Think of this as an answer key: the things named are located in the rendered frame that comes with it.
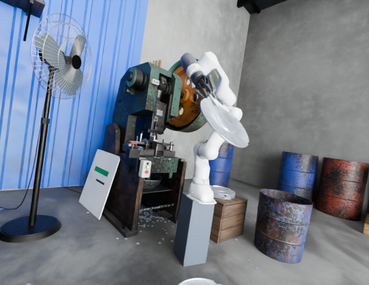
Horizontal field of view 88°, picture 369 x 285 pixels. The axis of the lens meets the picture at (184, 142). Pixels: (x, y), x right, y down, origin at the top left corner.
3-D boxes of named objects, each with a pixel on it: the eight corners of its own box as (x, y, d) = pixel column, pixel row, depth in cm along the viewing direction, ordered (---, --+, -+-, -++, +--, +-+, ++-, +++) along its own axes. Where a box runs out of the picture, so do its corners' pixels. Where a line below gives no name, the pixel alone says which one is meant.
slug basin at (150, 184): (167, 189, 197) (168, 179, 196) (138, 192, 173) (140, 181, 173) (149, 180, 221) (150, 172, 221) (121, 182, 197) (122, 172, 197)
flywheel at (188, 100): (179, 137, 245) (225, 113, 198) (166, 135, 231) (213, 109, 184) (170, 89, 266) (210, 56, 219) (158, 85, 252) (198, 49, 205)
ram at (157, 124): (166, 131, 192) (170, 102, 191) (153, 129, 181) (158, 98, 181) (155, 130, 204) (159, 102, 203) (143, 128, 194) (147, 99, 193)
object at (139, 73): (145, 94, 175) (149, 69, 174) (134, 90, 167) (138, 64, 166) (133, 95, 191) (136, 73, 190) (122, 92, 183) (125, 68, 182)
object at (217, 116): (249, 132, 100) (250, 131, 100) (244, 159, 76) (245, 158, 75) (209, 94, 99) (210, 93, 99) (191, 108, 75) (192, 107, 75)
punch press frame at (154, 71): (174, 206, 194) (193, 73, 191) (136, 212, 164) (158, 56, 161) (134, 184, 251) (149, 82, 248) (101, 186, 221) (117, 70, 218)
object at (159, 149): (172, 158, 180) (175, 144, 179) (161, 158, 170) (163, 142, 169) (157, 154, 197) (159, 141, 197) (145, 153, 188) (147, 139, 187)
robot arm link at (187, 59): (211, 74, 116) (200, 86, 121) (202, 62, 123) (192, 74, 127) (194, 59, 103) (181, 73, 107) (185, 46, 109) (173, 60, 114)
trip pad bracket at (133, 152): (137, 171, 159) (141, 148, 159) (127, 172, 153) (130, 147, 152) (133, 170, 164) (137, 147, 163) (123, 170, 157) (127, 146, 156)
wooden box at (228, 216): (242, 234, 188) (248, 199, 187) (217, 244, 164) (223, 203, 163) (212, 217, 219) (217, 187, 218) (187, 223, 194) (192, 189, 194)
